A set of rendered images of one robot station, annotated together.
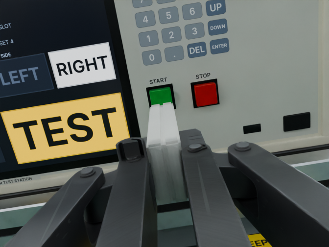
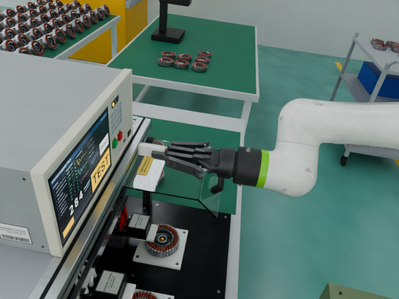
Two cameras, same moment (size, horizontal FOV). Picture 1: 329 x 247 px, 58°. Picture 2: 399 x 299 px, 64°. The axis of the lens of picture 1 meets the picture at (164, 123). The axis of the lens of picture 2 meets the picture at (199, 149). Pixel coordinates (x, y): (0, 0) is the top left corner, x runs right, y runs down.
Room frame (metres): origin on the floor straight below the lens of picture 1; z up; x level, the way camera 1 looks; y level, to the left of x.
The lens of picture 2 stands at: (0.02, 0.63, 1.65)
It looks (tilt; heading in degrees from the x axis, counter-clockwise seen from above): 35 degrees down; 272
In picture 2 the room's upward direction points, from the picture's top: 8 degrees clockwise
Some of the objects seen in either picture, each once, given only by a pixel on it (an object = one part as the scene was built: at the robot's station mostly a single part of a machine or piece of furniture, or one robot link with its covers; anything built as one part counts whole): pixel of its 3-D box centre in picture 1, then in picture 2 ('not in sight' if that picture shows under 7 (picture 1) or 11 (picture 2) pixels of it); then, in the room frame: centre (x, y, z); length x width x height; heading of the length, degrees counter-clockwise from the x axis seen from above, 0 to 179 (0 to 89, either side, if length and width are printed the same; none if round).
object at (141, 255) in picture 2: not in sight; (161, 245); (0.12, -0.03, 0.78); 0.15 x 0.15 x 0.01; 88
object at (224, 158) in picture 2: not in sight; (215, 161); (-0.01, 0.01, 1.18); 0.09 x 0.08 x 0.07; 178
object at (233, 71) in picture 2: not in sight; (193, 80); (0.26, -2.29, 0.37); 1.85 x 1.10 x 0.75; 88
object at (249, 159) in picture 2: not in sight; (244, 167); (-0.08, 0.01, 1.18); 0.09 x 0.06 x 0.12; 88
